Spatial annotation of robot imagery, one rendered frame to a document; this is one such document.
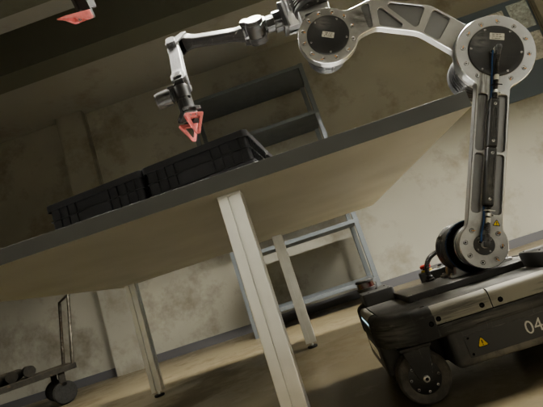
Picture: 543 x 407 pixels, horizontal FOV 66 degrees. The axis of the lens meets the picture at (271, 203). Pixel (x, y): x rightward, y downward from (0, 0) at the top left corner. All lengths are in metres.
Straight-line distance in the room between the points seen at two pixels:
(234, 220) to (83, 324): 3.94
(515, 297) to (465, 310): 0.13
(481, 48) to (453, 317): 0.83
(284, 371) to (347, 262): 3.27
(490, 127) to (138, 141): 3.92
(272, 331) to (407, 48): 4.18
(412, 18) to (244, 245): 0.96
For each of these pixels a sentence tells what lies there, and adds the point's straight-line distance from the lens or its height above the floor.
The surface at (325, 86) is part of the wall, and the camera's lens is 4.64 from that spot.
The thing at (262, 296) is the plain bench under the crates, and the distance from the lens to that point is 1.01.
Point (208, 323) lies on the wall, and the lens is 4.40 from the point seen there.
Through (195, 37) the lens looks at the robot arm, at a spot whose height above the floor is 1.53.
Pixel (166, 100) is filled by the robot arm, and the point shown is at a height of 1.15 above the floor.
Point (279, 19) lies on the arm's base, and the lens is 1.91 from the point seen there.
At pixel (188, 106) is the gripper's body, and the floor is 1.09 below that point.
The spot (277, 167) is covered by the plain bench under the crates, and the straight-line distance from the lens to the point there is 0.98.
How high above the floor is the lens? 0.43
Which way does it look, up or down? 10 degrees up
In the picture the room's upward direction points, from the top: 18 degrees counter-clockwise
